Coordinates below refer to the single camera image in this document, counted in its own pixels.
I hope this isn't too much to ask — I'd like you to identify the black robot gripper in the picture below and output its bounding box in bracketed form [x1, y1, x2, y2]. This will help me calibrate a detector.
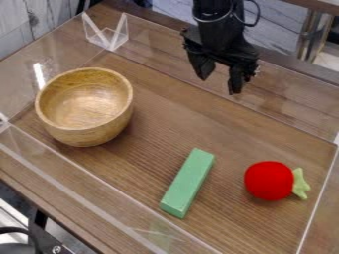
[182, 16, 258, 95]

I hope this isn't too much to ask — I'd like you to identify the red plush fruit green stem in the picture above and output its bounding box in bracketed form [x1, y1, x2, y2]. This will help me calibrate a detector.
[245, 161, 312, 201]

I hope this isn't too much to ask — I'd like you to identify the green rectangular block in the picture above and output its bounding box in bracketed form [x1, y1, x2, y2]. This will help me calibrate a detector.
[159, 148, 215, 219]

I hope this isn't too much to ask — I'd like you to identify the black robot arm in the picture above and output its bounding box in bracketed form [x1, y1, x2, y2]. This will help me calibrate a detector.
[181, 0, 261, 95]

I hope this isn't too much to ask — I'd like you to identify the metal chair leg background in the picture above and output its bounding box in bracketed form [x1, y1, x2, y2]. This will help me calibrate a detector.
[297, 10, 336, 63]

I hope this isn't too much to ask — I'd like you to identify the wooden bowl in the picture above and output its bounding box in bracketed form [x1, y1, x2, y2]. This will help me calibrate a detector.
[35, 67, 134, 147]

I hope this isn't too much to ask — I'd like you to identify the clear acrylic corner bracket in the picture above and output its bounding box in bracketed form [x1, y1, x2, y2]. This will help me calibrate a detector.
[82, 12, 129, 52]

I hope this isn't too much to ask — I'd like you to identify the clear acrylic front wall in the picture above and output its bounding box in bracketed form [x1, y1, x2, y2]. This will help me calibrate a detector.
[0, 114, 222, 254]

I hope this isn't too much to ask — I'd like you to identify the black cable lower left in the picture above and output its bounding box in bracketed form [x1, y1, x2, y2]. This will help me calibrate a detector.
[0, 226, 46, 254]

